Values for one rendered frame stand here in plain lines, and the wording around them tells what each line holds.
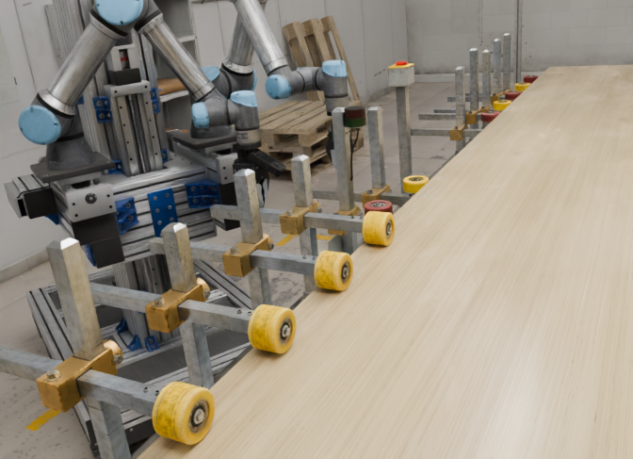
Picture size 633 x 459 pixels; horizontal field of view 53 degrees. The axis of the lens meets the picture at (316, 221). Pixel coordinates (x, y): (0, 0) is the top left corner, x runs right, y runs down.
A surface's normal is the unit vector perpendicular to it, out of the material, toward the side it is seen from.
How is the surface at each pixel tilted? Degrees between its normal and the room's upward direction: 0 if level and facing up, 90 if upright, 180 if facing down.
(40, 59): 90
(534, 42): 90
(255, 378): 0
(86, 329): 90
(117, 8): 84
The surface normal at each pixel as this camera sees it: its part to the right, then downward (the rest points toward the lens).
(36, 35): 0.88, 0.08
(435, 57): -0.47, 0.35
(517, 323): -0.09, -0.93
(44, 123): -0.02, 0.44
